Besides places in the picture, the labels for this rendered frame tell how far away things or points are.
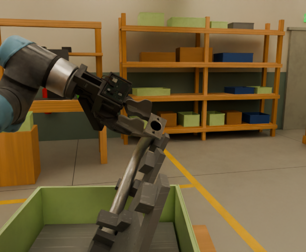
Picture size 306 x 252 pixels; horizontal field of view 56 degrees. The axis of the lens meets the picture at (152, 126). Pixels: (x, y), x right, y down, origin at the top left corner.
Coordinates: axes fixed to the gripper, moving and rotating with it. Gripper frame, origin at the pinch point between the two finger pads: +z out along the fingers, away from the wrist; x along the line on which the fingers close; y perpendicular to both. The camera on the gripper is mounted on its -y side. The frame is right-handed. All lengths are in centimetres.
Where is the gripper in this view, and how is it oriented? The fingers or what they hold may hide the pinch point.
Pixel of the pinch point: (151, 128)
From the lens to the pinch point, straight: 67.5
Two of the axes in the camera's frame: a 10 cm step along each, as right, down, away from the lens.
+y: 3.5, -4.6, -8.1
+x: 3.1, -7.7, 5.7
